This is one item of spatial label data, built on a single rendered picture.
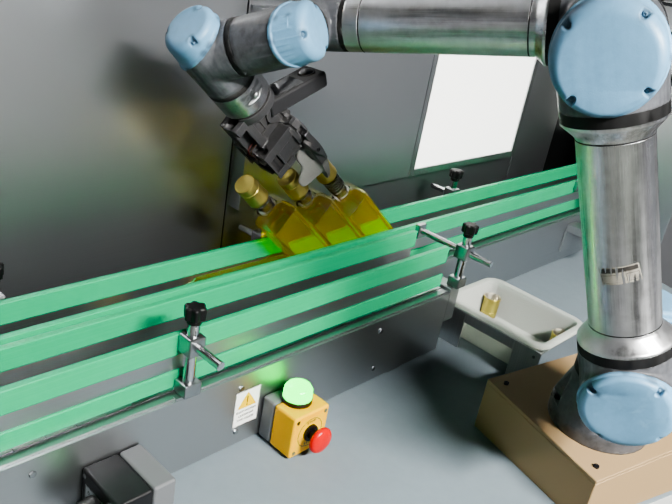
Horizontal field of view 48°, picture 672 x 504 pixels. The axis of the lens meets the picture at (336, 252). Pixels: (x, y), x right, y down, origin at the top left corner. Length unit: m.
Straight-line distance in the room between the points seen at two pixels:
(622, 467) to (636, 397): 0.23
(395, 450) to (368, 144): 0.61
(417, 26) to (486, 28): 0.09
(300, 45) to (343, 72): 0.46
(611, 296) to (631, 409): 0.14
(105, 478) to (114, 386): 0.11
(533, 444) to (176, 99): 0.75
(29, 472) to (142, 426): 0.14
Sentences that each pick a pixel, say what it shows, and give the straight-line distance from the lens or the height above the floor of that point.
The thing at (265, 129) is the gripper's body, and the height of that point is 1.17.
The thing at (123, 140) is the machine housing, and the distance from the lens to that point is 1.17.
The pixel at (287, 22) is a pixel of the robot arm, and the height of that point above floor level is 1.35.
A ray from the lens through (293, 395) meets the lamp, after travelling 1.09.
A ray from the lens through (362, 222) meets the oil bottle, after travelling 1.33.
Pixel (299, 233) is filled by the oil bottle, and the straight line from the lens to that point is 1.21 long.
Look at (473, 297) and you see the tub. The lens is 1.55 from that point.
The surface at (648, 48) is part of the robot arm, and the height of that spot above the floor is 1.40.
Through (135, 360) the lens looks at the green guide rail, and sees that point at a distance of 0.95.
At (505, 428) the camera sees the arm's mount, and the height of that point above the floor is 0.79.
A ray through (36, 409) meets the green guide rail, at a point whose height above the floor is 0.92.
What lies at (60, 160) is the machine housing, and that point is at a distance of 1.13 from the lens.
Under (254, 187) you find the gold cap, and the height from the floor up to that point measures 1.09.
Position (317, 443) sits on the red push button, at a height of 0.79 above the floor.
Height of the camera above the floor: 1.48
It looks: 24 degrees down
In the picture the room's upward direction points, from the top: 10 degrees clockwise
